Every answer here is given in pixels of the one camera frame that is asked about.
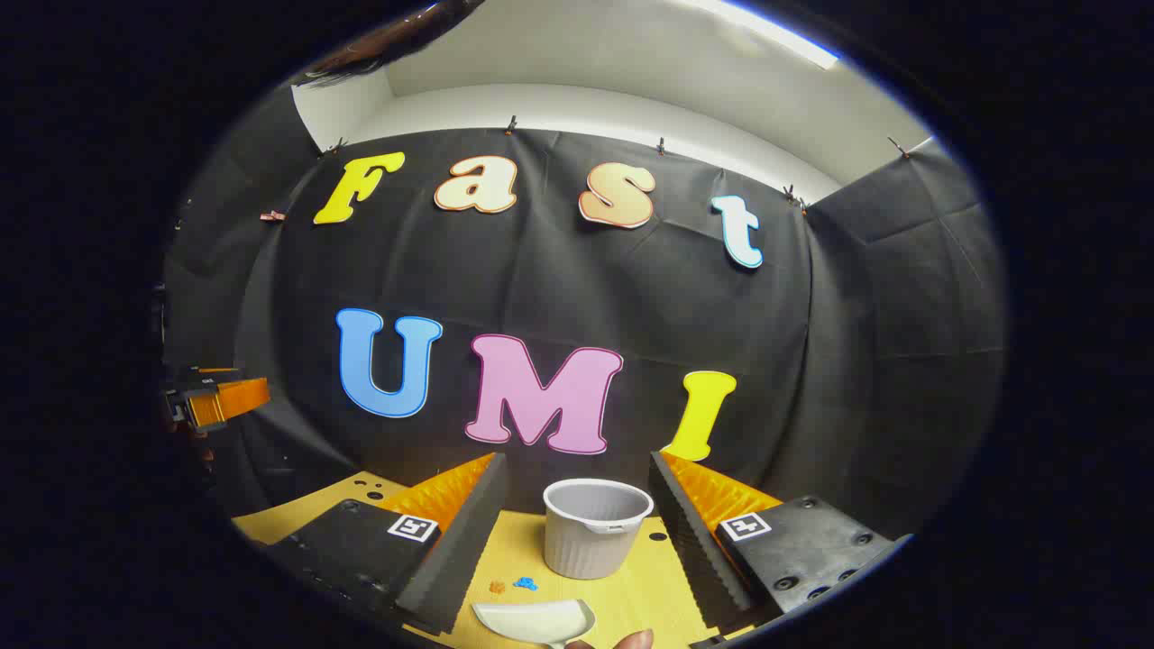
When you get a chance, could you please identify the small grey dustpan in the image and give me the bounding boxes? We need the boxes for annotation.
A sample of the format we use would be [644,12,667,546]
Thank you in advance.
[472,599,597,649]

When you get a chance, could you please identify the row of cloth clips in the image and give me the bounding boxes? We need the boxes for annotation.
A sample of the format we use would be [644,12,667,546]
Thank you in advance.
[260,114,911,223]

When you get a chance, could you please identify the wooden desktop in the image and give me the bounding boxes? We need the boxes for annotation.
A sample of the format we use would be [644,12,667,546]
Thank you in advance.
[230,471,785,649]

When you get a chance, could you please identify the white ribbed garbage bin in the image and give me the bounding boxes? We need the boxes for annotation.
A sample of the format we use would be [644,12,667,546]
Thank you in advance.
[543,478,655,580]

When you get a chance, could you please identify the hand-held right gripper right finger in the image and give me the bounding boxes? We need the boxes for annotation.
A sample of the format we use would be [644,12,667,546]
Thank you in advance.
[647,451,913,637]

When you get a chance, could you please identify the person's dark hair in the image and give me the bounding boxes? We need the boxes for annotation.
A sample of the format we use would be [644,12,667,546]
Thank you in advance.
[293,0,488,88]

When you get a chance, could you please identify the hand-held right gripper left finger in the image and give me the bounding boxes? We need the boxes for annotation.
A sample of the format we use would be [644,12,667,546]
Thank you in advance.
[264,452,508,636]

